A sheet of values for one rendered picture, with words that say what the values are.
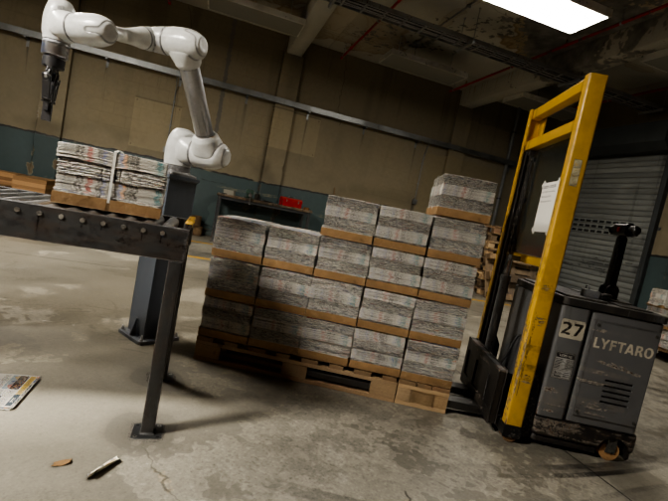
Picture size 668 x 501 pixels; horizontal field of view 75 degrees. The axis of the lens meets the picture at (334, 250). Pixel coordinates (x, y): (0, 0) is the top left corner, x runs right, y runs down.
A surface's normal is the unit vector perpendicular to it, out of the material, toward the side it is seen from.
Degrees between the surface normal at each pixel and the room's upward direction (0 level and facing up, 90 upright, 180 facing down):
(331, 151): 90
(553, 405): 90
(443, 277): 90
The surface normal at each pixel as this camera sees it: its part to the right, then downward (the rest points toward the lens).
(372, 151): 0.27, 0.14
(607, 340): -0.07, 0.07
